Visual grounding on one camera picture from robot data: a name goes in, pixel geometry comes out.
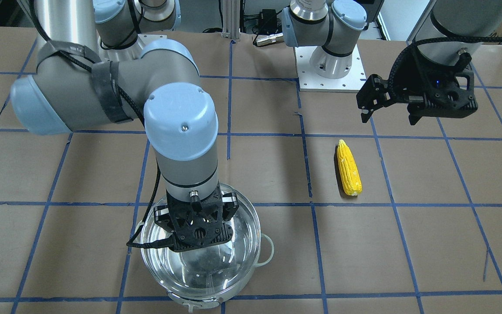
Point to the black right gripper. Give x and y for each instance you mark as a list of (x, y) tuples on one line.
[(161, 215)]

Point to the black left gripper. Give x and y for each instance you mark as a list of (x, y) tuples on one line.
[(409, 80)]

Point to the clear glass pot lid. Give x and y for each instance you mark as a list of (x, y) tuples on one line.
[(203, 261)]

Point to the pale green cooking pot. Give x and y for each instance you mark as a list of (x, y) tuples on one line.
[(255, 257)]

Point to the yellow corn cob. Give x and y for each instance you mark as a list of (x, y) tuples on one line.
[(349, 174)]

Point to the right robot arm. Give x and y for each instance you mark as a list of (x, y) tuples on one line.
[(75, 89)]

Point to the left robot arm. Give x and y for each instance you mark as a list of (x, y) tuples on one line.
[(335, 25)]

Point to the silver cylindrical connector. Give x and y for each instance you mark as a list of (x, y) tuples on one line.
[(268, 40)]

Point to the black electronics box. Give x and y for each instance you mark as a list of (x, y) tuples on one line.
[(267, 22)]

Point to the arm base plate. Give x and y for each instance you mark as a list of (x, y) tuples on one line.
[(127, 51), (321, 72)]

